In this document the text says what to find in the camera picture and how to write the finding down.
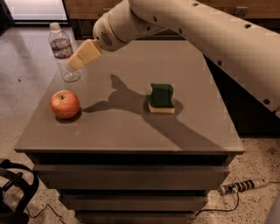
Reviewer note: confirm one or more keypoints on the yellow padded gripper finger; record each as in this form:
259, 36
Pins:
88, 51

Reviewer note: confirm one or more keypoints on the clear plastic water bottle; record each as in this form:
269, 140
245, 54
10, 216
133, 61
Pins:
62, 50

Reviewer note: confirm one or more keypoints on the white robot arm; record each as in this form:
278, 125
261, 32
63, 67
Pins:
248, 53

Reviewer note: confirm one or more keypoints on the red apple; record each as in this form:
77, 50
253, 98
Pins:
65, 104

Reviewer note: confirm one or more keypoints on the green and yellow sponge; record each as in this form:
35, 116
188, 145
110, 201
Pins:
161, 96

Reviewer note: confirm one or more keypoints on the white power strip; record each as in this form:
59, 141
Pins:
243, 186

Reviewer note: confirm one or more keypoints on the wooden wall shelf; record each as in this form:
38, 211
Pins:
93, 9

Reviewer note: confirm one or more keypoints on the right metal bracket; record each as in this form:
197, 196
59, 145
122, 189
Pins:
240, 11

